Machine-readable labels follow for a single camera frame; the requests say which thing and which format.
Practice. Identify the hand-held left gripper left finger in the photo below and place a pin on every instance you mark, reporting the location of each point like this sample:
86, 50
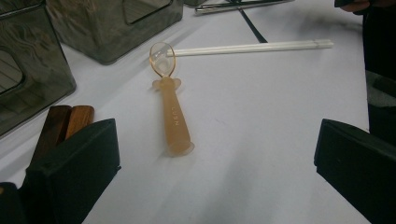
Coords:
74, 174

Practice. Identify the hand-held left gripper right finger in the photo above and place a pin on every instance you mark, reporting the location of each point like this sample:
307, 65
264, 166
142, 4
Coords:
361, 168

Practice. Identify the smoked clear plastic bin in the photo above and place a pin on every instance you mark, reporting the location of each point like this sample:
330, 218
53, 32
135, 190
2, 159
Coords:
34, 87
102, 31
191, 2

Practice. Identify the black metal chopstick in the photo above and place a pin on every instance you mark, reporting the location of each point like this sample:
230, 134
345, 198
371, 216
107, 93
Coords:
243, 3
218, 9

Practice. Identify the white chopstick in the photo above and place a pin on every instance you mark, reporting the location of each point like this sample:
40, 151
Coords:
249, 46
249, 50

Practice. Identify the small wooden utensil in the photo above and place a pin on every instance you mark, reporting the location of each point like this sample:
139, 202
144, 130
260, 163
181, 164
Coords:
176, 124

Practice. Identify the white table cover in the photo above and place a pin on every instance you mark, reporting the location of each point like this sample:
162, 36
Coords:
249, 124

